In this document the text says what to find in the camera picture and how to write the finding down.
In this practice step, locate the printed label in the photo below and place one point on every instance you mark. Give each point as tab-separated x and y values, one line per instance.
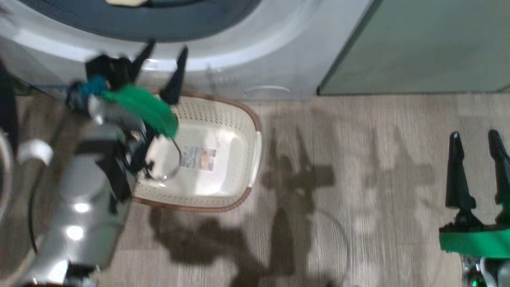
199	158

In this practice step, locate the round white filter hatch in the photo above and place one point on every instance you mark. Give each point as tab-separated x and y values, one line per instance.
266	91

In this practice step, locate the large pale green cabinet panel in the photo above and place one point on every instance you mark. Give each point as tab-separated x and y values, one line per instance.
422	44

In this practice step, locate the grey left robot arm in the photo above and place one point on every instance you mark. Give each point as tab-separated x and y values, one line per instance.
83	199

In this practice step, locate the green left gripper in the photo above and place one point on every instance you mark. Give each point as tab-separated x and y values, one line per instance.
143	107

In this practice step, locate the laundry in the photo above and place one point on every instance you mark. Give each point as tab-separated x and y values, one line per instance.
127	2

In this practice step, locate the dark washing machine door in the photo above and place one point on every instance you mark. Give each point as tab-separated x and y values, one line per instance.
6	103

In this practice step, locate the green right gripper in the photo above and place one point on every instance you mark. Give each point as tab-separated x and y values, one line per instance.
478	239

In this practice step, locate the cream perforated basket brown rim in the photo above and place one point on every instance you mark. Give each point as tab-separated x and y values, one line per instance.
223	127

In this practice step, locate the white front-load washing machine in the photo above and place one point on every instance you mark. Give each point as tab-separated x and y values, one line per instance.
287	48

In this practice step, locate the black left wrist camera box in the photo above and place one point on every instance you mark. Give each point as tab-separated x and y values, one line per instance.
109	69

